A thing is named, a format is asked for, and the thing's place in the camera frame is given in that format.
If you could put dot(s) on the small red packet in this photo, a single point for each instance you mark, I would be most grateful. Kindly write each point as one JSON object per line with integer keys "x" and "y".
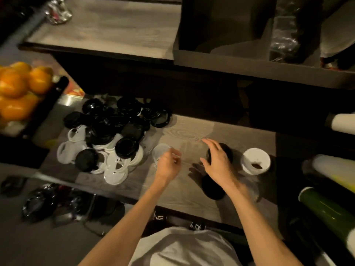
{"x": 330, "y": 65}

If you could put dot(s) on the black right shoe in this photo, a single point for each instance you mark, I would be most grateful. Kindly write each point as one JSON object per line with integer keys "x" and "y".
{"x": 197, "y": 226}

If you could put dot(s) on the green sleeved white cup stack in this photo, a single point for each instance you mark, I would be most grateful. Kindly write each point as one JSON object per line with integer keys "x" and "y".
{"x": 330, "y": 213}

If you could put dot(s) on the person's right forearm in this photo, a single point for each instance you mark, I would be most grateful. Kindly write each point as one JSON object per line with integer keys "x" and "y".
{"x": 263, "y": 232}

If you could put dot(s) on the white shirt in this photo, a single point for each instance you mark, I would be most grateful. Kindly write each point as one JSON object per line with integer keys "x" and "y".
{"x": 183, "y": 249}

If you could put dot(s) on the stack of white lids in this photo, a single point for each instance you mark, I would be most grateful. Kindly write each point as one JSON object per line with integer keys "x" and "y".
{"x": 255, "y": 161}

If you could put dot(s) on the translucent yellow print cup stack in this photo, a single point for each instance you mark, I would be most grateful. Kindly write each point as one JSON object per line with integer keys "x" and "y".
{"x": 332, "y": 170}

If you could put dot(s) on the clear plastic bag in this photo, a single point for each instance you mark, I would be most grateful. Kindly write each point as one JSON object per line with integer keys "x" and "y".
{"x": 285, "y": 38}

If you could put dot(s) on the grey foil pouch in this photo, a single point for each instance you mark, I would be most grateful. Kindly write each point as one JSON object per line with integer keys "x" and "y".
{"x": 337, "y": 38}

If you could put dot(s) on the black left shoe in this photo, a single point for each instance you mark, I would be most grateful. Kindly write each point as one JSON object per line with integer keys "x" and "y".
{"x": 158, "y": 217}

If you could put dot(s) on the person's right hand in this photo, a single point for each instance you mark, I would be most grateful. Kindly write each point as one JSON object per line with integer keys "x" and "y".
{"x": 222, "y": 170}

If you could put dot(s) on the dark metal organizer box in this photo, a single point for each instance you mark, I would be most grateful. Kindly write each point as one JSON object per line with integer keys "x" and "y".
{"x": 222, "y": 63}

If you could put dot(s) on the white paper cup stack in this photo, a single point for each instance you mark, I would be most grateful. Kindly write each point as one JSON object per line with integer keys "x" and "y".
{"x": 342, "y": 123}

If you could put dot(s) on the black shoe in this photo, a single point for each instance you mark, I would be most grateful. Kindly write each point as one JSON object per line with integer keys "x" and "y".
{"x": 158, "y": 217}
{"x": 197, "y": 226}

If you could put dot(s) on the pile of oranges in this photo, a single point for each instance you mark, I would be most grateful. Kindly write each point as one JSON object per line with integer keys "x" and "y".
{"x": 22, "y": 91}

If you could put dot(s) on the chrome flag stand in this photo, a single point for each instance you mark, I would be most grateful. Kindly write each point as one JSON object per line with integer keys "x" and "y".
{"x": 58, "y": 11}

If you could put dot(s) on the black cup lid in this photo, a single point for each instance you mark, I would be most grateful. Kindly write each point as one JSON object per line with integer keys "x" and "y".
{"x": 227, "y": 152}
{"x": 212, "y": 189}

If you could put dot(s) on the person's left forearm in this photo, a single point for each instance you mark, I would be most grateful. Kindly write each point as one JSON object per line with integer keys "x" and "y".
{"x": 124, "y": 232}

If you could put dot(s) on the black round cap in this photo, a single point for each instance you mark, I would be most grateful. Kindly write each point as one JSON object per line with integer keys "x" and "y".
{"x": 12, "y": 185}

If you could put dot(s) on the pile of mixed cup lids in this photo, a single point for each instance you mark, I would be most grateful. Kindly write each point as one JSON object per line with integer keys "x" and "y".
{"x": 105, "y": 130}

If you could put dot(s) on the person's left hand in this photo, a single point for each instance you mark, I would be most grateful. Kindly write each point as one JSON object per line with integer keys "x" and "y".
{"x": 166, "y": 168}

